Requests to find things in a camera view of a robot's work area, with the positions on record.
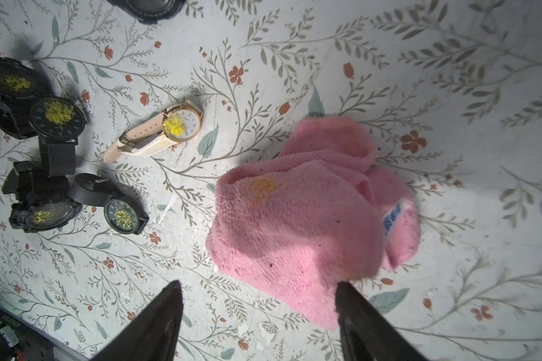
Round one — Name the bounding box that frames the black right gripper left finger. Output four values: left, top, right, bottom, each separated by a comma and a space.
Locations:
93, 281, 184, 361

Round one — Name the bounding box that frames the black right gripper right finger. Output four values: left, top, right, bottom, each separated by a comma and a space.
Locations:
335, 282, 427, 361

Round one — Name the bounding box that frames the pink cloth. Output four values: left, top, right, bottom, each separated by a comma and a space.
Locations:
206, 117, 421, 329

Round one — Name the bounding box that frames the black strap wristwatch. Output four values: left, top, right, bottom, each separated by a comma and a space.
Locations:
108, 0, 186, 25

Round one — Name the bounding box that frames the green dial watch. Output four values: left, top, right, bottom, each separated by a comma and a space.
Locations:
69, 173, 149, 235

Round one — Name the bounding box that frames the beige strap watch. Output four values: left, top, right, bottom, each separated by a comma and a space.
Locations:
102, 98, 204, 163

